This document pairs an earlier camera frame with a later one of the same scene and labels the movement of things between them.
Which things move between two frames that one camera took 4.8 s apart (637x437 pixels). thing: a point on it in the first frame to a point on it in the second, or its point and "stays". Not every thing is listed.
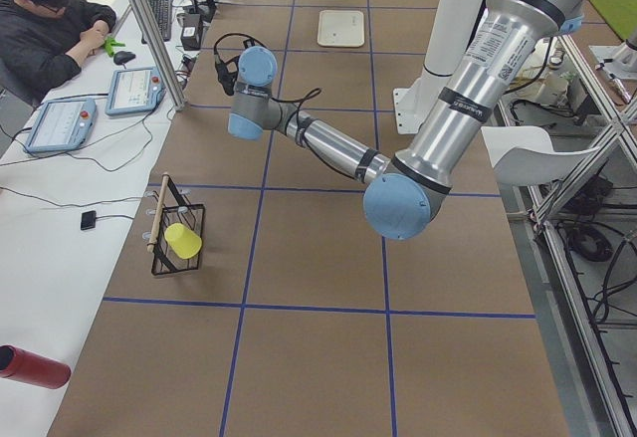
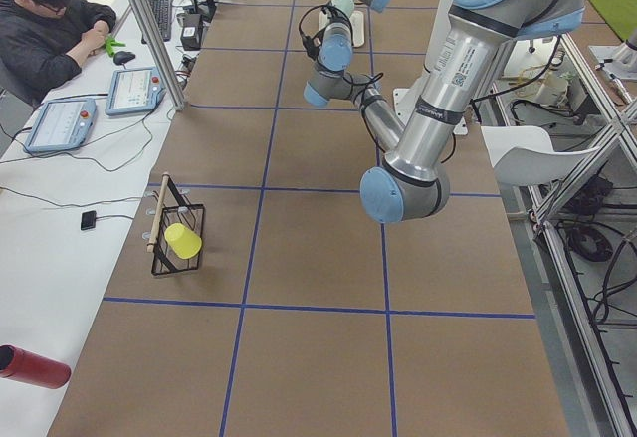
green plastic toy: x=109 y=44 stays
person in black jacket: x=44 y=30 stays
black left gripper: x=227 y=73 to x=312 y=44
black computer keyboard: x=162 y=10 stays
